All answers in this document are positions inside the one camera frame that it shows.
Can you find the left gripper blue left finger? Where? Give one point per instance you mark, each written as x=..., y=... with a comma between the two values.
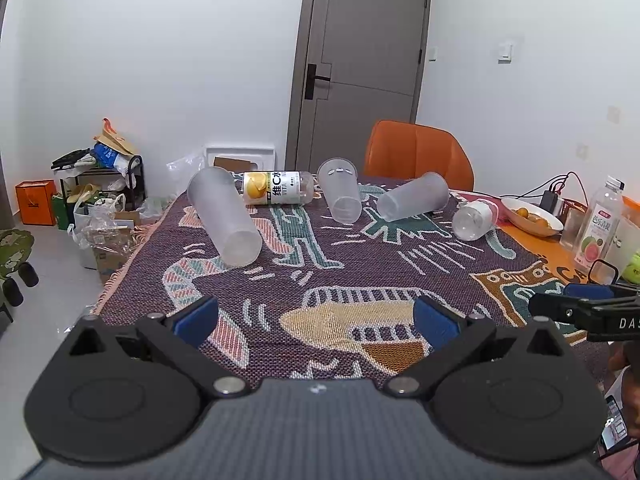
x=173, y=340

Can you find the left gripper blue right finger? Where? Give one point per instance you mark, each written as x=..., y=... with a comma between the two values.
x=455, y=341

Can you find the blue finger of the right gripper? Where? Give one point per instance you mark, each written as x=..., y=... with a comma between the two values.
x=559, y=308
x=588, y=291

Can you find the tall frosted plastic cup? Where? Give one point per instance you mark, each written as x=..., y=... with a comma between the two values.
x=223, y=214

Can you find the frosted cup lying sideways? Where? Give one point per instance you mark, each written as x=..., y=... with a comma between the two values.
x=424, y=194

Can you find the frosted cup with markings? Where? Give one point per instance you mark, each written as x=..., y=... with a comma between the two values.
x=337, y=178

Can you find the pink label drink bottle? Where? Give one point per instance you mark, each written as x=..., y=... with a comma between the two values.
x=601, y=220

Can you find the clear glass tumbler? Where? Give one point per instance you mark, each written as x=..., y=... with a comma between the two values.
x=572, y=225

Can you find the white bowl of oranges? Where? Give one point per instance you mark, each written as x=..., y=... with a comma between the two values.
x=531, y=218

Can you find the black power adapter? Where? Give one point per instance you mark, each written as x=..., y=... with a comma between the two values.
x=551, y=201

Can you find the smartphone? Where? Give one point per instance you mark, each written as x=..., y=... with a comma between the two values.
x=615, y=432

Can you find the patterned woven tablecloth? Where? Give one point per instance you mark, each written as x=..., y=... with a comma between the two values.
x=324, y=300

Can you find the cardboard box with plastic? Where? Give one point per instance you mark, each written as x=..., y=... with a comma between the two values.
x=106, y=238

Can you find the black shelf rack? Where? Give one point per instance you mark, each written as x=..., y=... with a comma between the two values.
x=79, y=168

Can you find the orange label drink bottle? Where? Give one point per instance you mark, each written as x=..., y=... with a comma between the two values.
x=267, y=188

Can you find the green camouflage stool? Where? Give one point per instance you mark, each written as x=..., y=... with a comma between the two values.
x=15, y=250

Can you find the orange chair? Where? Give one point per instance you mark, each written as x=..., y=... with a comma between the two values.
x=400, y=150

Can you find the orange gift bag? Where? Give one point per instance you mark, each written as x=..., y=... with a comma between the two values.
x=34, y=198

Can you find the grey door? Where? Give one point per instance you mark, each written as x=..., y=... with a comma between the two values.
x=374, y=52

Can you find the black door handle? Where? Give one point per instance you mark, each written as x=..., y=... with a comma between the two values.
x=311, y=78

